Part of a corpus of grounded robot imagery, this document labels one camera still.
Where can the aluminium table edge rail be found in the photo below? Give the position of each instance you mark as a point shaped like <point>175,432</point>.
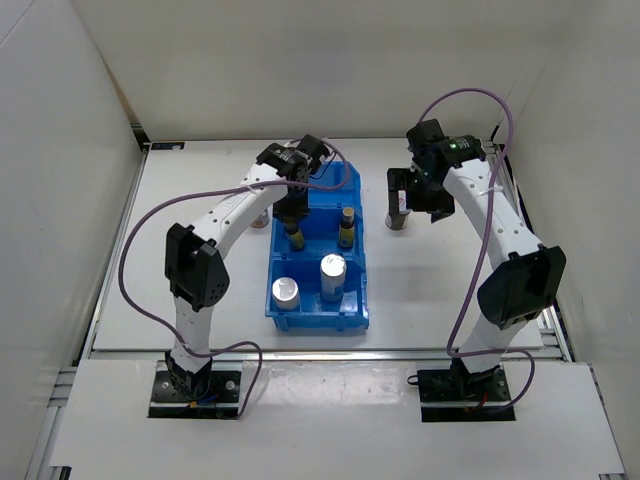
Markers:
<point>548,353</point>

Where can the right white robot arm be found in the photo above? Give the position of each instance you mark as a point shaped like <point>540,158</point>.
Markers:
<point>447,172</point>

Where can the silver-lid bead jar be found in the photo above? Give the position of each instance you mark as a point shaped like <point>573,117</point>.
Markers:
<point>333,269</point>
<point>285,293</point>

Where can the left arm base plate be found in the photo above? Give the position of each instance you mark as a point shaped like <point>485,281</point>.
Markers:
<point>217,399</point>

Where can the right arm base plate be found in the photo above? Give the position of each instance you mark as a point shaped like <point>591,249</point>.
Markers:
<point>444,400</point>

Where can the yellow-label sauce bottle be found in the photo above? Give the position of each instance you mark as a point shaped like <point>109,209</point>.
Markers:
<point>294,235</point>
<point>347,228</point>

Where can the near blue storage bin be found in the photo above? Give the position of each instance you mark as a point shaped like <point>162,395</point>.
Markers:
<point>314,312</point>

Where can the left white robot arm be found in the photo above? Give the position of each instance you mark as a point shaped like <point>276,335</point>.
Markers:
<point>194,254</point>

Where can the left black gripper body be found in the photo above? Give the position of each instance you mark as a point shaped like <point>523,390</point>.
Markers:
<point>295,204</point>

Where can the far blue storage bin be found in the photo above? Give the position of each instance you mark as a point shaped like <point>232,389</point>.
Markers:
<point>332,187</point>

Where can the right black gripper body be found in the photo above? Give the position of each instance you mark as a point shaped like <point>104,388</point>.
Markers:
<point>427,195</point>

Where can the blue storage bin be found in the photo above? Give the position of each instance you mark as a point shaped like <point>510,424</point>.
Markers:
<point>332,187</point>
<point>314,312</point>
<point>320,230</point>

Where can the middle blue storage bin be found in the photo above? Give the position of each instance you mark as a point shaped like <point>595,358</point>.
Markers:
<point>320,230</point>

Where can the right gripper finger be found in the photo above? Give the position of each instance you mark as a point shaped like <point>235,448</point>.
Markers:
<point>440,215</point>
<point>397,179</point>

